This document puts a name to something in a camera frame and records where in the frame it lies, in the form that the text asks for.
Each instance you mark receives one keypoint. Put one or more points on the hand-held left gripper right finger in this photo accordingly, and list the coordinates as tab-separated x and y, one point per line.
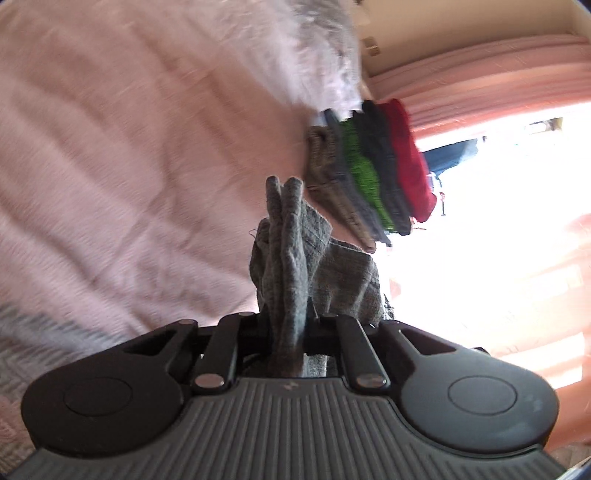
323	333

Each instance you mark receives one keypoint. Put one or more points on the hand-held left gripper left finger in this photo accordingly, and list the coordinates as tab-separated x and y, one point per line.
249	330

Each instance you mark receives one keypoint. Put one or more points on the grey knit garment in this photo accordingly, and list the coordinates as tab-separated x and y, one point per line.
286	258

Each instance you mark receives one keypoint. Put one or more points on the folded brown garment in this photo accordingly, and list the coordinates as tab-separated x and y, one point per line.
328	170

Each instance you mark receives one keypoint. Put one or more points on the folded green garment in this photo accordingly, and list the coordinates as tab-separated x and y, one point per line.
364	170

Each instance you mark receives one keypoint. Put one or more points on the folded dark grey garment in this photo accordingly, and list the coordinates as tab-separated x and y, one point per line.
385	161

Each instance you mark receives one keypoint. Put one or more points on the folded red garment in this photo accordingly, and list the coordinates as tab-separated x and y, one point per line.
411	161

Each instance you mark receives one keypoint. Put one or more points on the pink white bed blanket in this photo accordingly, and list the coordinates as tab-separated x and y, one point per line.
115	161

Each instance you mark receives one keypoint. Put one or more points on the blue cloth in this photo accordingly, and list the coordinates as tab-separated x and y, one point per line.
450	154

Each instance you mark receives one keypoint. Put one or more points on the fluffy white blanket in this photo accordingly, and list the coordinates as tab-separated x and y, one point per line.
318	60

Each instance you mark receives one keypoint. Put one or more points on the pink curtain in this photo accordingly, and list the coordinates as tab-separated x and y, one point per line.
485	78

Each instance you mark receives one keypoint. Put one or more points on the wall outlet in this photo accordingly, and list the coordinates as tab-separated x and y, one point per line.
371	46

